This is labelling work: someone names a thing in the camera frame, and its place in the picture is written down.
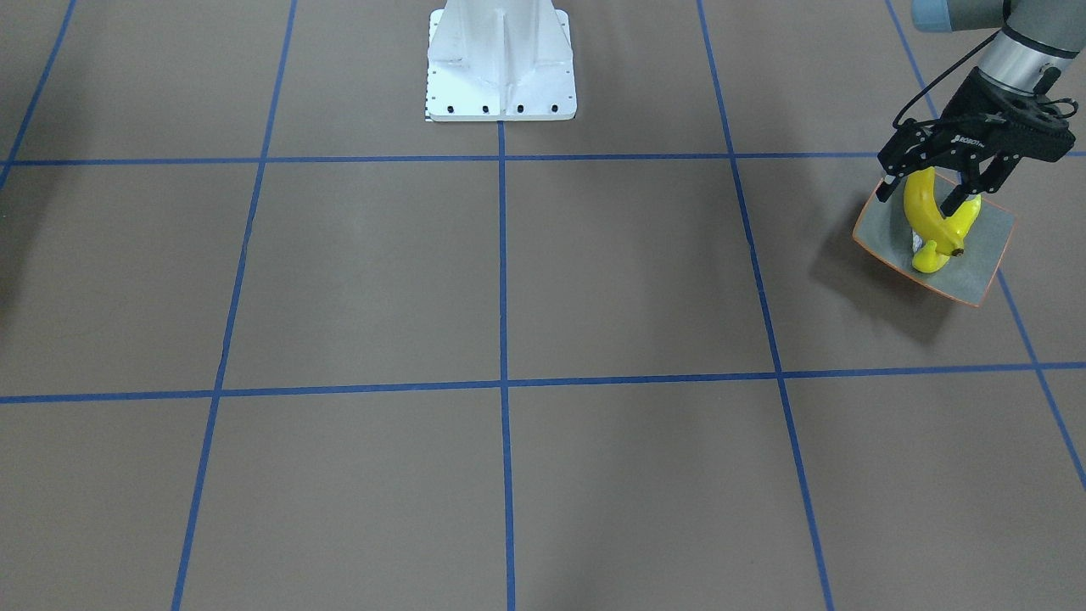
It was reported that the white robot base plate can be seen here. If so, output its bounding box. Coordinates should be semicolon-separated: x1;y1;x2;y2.
424;1;578;120

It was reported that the plain yellow banana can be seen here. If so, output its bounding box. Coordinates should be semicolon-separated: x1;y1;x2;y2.
904;196;982;273

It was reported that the yellow banana with brown tip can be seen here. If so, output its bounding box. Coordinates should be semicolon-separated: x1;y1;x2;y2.
904;167;965;258

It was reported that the brown paper table cover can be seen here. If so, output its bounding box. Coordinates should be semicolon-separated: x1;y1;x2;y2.
1;1;1085;610

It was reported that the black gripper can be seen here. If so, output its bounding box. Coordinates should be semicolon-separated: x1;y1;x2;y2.
876;67;1076;219

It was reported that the grey square plate orange rim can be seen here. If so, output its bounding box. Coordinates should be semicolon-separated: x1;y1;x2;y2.
853;174;1015;308

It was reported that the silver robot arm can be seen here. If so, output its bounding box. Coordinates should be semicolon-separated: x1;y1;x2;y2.
876;1;1085;214

